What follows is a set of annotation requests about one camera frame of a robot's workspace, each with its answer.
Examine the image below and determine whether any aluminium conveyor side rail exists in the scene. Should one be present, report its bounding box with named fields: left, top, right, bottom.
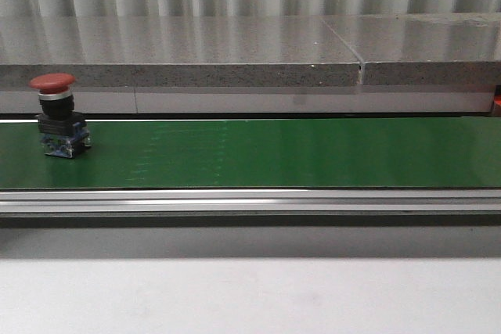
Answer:
left=1, top=189, right=500, bottom=217

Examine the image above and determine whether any red mushroom push button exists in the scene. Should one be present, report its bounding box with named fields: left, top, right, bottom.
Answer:
left=30, top=73, right=91, bottom=159

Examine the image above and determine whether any green conveyor belt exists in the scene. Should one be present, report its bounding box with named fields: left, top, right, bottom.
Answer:
left=1, top=117, right=500, bottom=189

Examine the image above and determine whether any grey stone slab right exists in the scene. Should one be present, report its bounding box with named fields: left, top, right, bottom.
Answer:
left=323, top=13, right=500, bottom=88

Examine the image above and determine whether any grey stone slab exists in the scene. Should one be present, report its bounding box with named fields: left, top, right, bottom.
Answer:
left=1, top=16, right=359, bottom=88
left=323, top=13, right=500, bottom=88

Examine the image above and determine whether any orange red object at edge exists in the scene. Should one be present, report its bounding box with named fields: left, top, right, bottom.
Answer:
left=491, top=85, right=501, bottom=117

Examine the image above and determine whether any grey stone slab left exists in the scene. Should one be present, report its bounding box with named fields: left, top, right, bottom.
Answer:
left=1, top=16, right=359, bottom=88

